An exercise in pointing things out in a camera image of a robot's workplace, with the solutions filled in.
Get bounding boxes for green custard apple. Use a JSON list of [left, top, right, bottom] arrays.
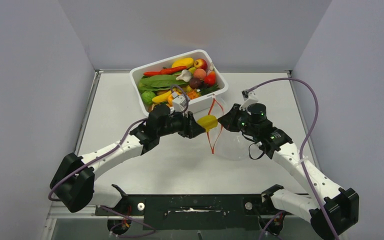
[[141, 91, 156, 106]]

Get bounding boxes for yellow green starfruit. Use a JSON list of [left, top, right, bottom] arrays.
[[196, 115, 218, 132]]

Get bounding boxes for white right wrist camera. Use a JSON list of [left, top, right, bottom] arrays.
[[239, 90, 259, 111]]

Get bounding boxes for yellow mango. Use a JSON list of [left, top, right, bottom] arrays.
[[171, 57, 195, 69]]

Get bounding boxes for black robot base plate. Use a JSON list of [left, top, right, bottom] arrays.
[[95, 193, 278, 231]]

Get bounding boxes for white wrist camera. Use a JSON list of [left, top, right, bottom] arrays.
[[239, 90, 259, 111], [170, 92, 189, 113]]

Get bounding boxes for red chili pepper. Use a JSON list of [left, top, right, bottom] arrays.
[[143, 66, 188, 77]]

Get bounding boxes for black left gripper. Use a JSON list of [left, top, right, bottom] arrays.
[[157, 107, 205, 139]]

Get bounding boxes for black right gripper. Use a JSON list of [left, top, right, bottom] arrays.
[[217, 103, 258, 138]]

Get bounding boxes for clear zip top bag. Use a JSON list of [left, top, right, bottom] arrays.
[[207, 95, 250, 161]]

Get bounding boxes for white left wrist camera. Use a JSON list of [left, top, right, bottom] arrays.
[[170, 92, 189, 113]]

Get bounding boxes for yellow banana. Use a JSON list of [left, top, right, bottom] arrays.
[[151, 90, 172, 104]]

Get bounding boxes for orange fried food piece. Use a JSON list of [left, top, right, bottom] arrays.
[[187, 89, 201, 100]]

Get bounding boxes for pink peach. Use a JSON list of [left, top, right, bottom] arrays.
[[193, 68, 207, 81]]

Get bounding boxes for red tomato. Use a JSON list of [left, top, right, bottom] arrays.
[[204, 71, 217, 87]]

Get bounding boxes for green leaf vegetable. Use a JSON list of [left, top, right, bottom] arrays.
[[137, 74, 188, 93]]

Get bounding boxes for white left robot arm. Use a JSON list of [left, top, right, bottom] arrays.
[[48, 105, 206, 213]]

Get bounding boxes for dark purple passionfruit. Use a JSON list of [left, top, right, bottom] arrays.
[[189, 77, 203, 89]]

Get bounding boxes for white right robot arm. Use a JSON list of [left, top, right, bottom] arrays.
[[218, 103, 360, 240]]

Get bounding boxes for red apple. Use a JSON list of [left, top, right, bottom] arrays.
[[193, 58, 208, 71]]

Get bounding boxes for white plastic bin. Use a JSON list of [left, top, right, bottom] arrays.
[[129, 49, 229, 116]]

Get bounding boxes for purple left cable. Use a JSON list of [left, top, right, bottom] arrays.
[[47, 84, 190, 202]]

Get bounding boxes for white garlic bulb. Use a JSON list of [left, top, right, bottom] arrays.
[[176, 69, 193, 83]]

